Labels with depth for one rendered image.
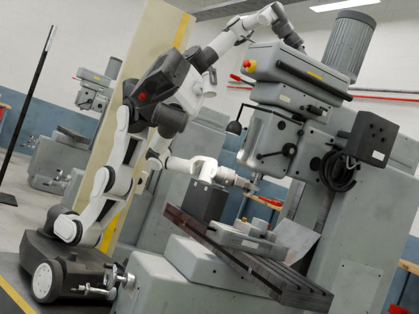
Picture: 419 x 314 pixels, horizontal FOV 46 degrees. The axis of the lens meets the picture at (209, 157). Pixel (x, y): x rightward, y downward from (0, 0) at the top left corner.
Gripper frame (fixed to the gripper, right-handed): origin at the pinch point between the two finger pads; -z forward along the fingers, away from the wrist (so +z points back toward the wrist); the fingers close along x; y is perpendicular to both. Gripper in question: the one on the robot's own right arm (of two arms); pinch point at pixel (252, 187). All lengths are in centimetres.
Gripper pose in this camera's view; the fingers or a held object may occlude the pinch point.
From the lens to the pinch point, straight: 241.9
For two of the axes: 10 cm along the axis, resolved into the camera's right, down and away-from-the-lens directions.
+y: -3.5, 9.4, 0.1
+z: -9.3, -3.4, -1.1
